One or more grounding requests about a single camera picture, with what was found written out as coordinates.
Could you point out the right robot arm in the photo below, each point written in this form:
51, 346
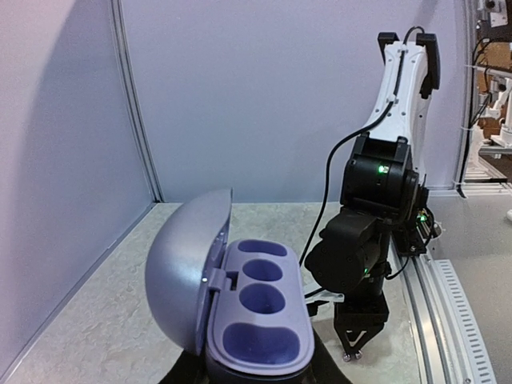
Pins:
384, 198

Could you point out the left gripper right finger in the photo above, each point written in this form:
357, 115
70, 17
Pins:
323, 369

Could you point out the aluminium front rail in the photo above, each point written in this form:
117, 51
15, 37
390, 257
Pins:
448, 342

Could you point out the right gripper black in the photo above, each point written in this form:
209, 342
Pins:
357, 323

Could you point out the purple earbud charging case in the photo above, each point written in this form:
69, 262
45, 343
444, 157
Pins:
239, 306

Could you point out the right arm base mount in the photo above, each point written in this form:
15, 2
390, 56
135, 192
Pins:
413, 237

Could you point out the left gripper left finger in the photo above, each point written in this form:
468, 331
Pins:
188, 369

